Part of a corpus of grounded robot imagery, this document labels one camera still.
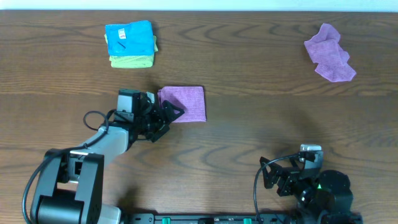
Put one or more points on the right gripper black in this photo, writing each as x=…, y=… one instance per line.
x=290, y=175

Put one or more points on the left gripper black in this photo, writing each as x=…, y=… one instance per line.
x=158, y=119

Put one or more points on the folded green cloth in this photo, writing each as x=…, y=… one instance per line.
x=142, y=61

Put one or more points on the folded blue cloth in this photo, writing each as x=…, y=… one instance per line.
x=132, y=39

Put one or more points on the purple cloth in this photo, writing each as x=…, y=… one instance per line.
x=189, y=98
x=332, y=61

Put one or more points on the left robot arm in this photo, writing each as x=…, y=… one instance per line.
x=67, y=187

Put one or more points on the crumpled purple cloth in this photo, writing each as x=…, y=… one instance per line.
x=332, y=61

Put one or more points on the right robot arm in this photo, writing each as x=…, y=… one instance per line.
x=322, y=196

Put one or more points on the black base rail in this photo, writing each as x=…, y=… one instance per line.
x=205, y=218

